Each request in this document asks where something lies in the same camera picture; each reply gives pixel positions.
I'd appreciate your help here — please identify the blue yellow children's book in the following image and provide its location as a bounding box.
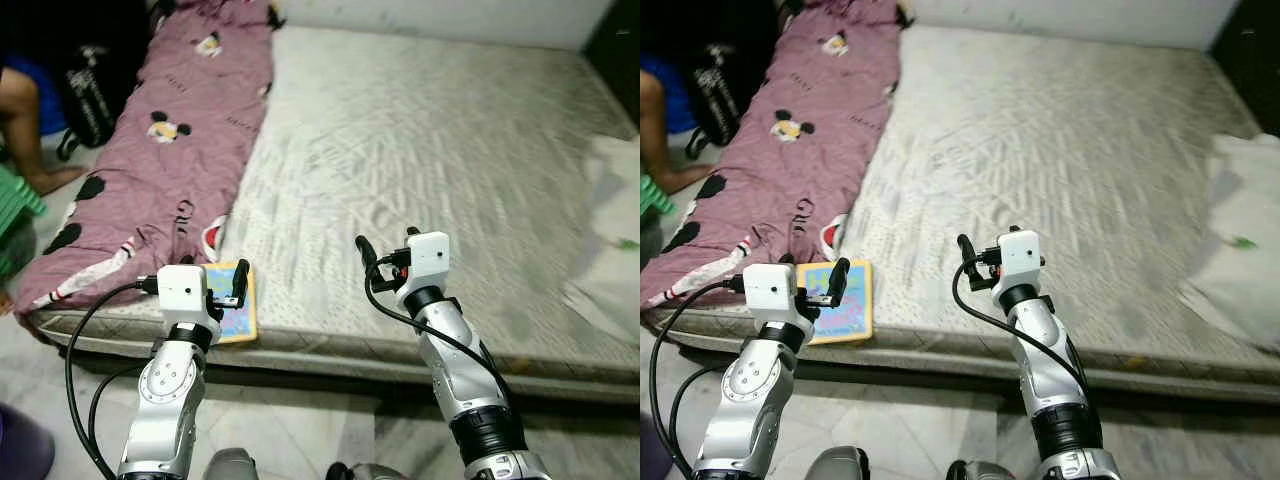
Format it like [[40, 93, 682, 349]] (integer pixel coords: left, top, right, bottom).
[[200, 260, 260, 347], [800, 258, 874, 347]]

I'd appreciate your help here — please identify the barefoot person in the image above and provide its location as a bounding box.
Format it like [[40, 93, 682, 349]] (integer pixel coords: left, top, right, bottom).
[[640, 70, 714, 197], [0, 65, 89, 197]]

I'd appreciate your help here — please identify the silver right robot leg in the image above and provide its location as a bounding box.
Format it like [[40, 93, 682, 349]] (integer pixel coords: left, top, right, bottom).
[[945, 458, 1016, 480], [325, 460, 406, 480]]

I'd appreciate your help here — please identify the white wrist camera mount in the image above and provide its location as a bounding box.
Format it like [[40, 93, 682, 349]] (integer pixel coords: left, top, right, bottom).
[[997, 230, 1044, 290], [157, 264, 210, 327], [405, 232, 452, 292], [742, 263, 799, 327]]

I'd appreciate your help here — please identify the black white printed bag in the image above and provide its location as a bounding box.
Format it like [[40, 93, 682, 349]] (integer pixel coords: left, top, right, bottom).
[[55, 42, 142, 162], [685, 42, 767, 162]]

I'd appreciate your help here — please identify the green plastic stool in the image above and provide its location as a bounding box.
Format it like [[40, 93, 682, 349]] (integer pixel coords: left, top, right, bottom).
[[640, 172, 677, 217], [0, 165, 47, 277]]

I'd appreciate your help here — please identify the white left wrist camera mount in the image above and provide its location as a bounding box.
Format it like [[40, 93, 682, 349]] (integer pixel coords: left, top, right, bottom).
[[157, 264, 210, 327], [742, 263, 799, 327]]

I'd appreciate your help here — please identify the silver robot leg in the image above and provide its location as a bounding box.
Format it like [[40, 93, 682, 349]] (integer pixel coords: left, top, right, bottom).
[[945, 458, 1016, 480], [203, 448, 259, 480], [325, 460, 406, 480], [805, 445, 869, 480]]

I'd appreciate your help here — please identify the white pillow green tree print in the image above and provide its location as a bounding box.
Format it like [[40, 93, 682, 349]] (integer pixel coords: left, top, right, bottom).
[[1180, 132, 1280, 352], [560, 134, 640, 347]]

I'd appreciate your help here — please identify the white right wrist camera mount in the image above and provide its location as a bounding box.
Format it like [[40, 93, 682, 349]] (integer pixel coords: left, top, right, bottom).
[[997, 230, 1044, 290], [405, 232, 452, 292]]

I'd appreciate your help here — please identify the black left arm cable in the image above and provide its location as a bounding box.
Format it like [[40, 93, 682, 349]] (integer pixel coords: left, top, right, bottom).
[[649, 277, 747, 480], [64, 277, 162, 480]]

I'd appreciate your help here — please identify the blue fabric item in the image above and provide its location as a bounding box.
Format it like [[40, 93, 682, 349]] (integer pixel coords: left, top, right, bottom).
[[640, 55, 697, 137], [18, 55, 67, 137]]

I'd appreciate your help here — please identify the grey quilted mattress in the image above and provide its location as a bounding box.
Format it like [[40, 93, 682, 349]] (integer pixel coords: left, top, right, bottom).
[[645, 22, 1280, 401], [28, 22, 640, 401]]

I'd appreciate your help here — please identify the pink cartoon mouse blanket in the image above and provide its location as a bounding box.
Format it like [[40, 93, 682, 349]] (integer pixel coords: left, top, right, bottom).
[[15, 0, 286, 317], [640, 0, 907, 310]]

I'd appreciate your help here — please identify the dark tufted headboard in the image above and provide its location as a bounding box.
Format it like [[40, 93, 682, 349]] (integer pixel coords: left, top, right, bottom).
[[585, 0, 640, 126], [1205, 0, 1280, 111]]

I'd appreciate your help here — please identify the silver left robot leg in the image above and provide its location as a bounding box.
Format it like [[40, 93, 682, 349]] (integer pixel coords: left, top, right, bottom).
[[203, 448, 259, 480], [805, 445, 869, 480]]

